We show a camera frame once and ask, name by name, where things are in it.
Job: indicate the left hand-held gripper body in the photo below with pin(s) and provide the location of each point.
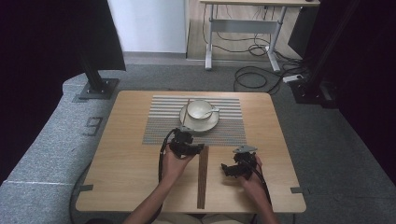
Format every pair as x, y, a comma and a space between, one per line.
182, 144

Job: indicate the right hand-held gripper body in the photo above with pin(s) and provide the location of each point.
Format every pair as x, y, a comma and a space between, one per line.
246, 165

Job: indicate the white round plate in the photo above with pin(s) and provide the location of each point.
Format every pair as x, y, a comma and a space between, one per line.
202, 126

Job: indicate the row of brown chopsticks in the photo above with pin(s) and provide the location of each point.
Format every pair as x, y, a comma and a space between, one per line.
203, 177

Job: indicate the single brown wooden chopstick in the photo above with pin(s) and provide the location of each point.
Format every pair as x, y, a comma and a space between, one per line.
186, 113

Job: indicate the person's right hand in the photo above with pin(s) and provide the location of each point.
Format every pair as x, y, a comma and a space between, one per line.
252, 186

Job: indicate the person's left hand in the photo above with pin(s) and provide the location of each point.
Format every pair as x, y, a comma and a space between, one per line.
172, 168

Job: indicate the striped grey placemat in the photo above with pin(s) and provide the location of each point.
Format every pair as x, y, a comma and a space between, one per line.
162, 130

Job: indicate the white bowl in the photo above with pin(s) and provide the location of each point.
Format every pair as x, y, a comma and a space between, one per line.
197, 109

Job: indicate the white ceramic spoon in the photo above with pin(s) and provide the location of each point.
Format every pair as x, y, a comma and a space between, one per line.
214, 109

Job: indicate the grey tape piece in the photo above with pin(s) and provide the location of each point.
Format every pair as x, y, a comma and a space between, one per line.
298, 190
86, 188

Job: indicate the person's lap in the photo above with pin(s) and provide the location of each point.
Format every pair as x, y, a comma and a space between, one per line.
193, 220

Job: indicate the white power strip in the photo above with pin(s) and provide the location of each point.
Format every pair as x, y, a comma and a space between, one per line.
292, 78

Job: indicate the black metal stand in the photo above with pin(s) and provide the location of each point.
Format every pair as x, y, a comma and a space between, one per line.
311, 90
96, 87

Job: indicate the white desk with metal legs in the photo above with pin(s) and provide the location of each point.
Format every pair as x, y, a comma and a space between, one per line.
243, 26

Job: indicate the black curtain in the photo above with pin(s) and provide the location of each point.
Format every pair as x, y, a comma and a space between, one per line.
373, 77
46, 46

